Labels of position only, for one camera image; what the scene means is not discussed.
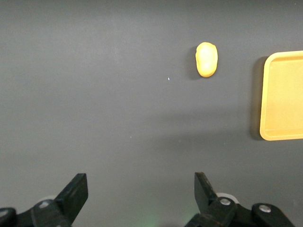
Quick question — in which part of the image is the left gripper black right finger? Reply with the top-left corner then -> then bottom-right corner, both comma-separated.
184,172 -> 238,227

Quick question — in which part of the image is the yellow plastic tray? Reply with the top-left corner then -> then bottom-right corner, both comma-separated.
259,50 -> 303,141

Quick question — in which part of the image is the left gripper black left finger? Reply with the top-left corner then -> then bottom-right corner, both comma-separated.
30,173 -> 89,227

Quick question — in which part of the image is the yellow potato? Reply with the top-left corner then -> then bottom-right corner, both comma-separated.
195,42 -> 218,78

